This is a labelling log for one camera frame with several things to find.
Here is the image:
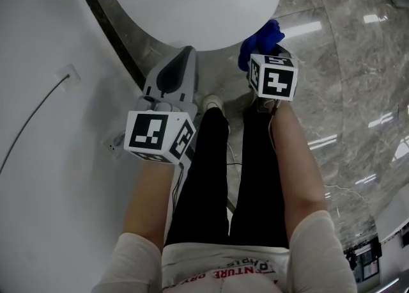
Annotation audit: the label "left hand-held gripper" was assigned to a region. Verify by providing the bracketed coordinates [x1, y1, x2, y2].
[123, 45, 199, 166]

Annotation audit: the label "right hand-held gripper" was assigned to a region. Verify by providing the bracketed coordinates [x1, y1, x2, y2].
[247, 44, 299, 114]

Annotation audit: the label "blue cleaning cloth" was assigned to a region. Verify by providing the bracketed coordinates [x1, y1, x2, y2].
[238, 19, 286, 72]

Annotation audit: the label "white toilet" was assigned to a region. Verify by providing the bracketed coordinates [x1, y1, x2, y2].
[75, 0, 283, 52]

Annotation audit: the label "person's left forearm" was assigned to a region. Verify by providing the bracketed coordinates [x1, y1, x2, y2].
[122, 156, 180, 252]

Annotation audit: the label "person's right forearm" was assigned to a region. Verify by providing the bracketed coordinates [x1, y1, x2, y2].
[270, 100, 328, 242]

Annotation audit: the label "person's white shoe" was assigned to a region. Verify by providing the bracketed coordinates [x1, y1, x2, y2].
[201, 94, 225, 117]

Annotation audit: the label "person's black trousers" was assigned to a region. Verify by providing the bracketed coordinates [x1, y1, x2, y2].
[164, 101, 290, 249]

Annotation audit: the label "person's white shirt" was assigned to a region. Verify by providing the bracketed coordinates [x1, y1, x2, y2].
[91, 209, 358, 293]

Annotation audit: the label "black equipment stand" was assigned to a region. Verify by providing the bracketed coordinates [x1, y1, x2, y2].
[343, 233, 384, 283]

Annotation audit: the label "white right gripper cable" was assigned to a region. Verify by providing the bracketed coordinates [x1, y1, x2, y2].
[267, 101, 282, 152]

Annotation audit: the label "white wall socket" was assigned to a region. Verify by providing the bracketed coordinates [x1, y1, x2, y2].
[102, 129, 127, 160]

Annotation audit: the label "white wall cable outlet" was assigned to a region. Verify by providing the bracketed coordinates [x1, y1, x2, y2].
[53, 63, 82, 93]

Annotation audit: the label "thin white floor cable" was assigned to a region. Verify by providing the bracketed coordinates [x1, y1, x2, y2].
[323, 184, 373, 210]

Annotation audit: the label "black wall cable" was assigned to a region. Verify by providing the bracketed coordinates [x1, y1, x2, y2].
[0, 74, 71, 175]

